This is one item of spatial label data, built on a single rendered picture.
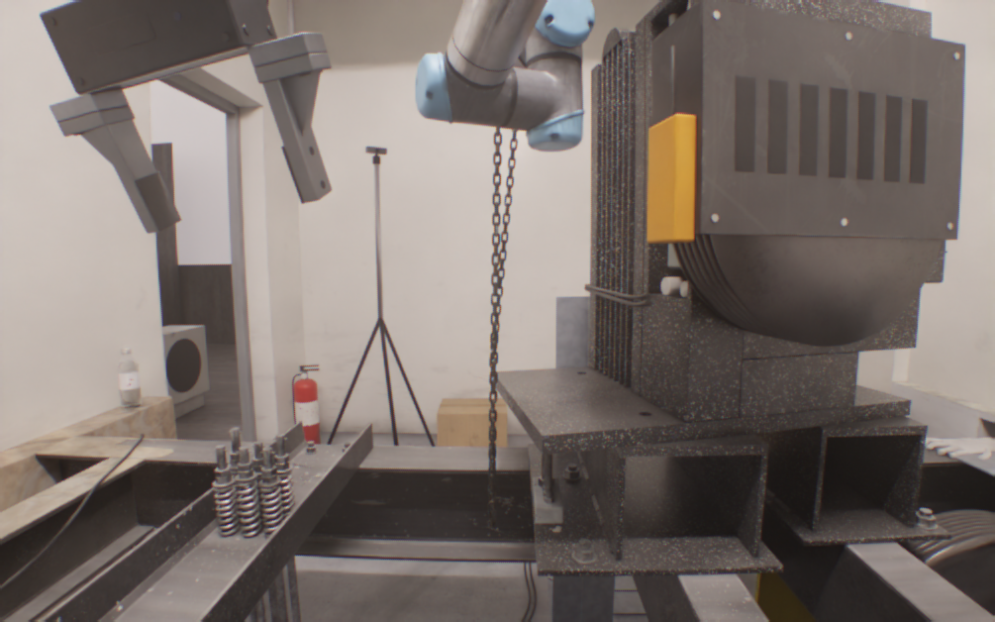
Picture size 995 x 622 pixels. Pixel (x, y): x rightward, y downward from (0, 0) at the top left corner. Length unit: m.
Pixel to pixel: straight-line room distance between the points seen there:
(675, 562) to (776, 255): 0.51
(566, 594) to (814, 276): 1.24
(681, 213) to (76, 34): 0.59
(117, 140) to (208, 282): 7.67
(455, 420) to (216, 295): 5.66
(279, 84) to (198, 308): 7.89
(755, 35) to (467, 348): 2.72
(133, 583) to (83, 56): 0.75
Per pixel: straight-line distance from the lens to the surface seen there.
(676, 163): 0.66
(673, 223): 0.65
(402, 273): 3.22
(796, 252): 0.76
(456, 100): 0.60
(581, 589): 1.71
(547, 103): 0.64
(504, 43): 0.54
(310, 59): 0.34
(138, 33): 0.39
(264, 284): 3.06
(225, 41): 0.36
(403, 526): 1.40
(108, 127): 0.43
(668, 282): 0.89
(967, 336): 2.07
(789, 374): 0.95
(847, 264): 0.82
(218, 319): 8.06
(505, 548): 1.38
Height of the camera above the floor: 1.16
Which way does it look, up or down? 6 degrees down
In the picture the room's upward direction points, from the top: straight up
